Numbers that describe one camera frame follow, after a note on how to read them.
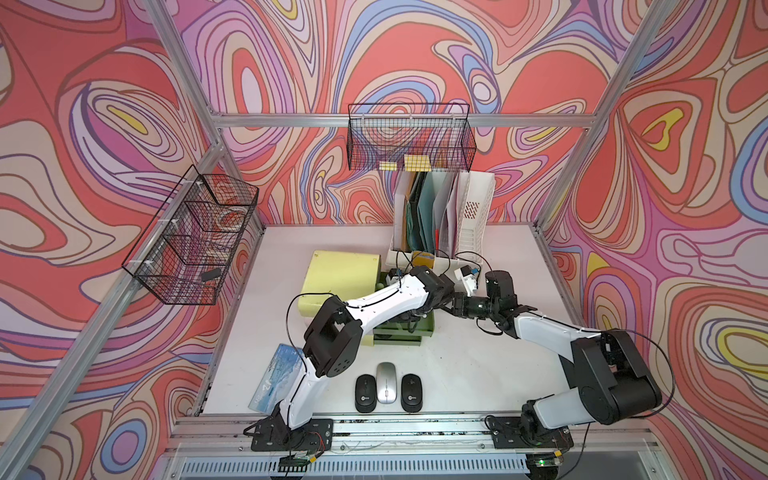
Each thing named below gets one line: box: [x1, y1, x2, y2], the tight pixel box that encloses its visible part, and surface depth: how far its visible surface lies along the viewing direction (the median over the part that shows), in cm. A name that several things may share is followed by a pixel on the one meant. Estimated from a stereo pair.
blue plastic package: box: [248, 343, 305, 415], surface depth 82 cm
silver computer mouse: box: [376, 361, 398, 405], surface depth 82 cm
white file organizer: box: [385, 169, 496, 275], surface depth 97 cm
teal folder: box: [417, 172, 447, 252], surface depth 92 cm
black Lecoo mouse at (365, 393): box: [355, 374, 377, 413], surface depth 80 cm
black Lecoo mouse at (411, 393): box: [401, 373, 423, 413], surface depth 80 cm
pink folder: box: [439, 172, 462, 259], surface depth 92 cm
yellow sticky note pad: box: [379, 161, 398, 171], surface depth 85 cm
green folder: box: [406, 171, 427, 251], surface depth 92 cm
